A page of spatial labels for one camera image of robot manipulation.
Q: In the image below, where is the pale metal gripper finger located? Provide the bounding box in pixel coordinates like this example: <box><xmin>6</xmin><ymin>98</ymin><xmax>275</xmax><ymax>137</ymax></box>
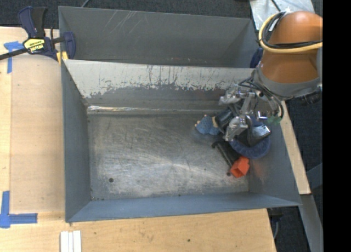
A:
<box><xmin>222</xmin><ymin>116</ymin><xmax>249</xmax><ymax>142</ymax></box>
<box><xmin>218</xmin><ymin>86</ymin><xmax>240</xmax><ymax>107</ymax></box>

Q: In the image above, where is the blue toy animal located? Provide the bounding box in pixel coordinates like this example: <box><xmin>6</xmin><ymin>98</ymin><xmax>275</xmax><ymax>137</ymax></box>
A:
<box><xmin>194</xmin><ymin>113</ymin><xmax>272</xmax><ymax>161</ymax></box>

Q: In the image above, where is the orange-red block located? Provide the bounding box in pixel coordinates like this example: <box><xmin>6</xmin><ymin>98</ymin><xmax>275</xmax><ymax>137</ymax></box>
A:
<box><xmin>229</xmin><ymin>156</ymin><xmax>251</xmax><ymax>179</ymax></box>

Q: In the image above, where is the grey metal bin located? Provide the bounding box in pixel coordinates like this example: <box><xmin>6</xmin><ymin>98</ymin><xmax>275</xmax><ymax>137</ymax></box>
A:
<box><xmin>57</xmin><ymin>5</ymin><xmax>303</xmax><ymax>224</ymax></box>

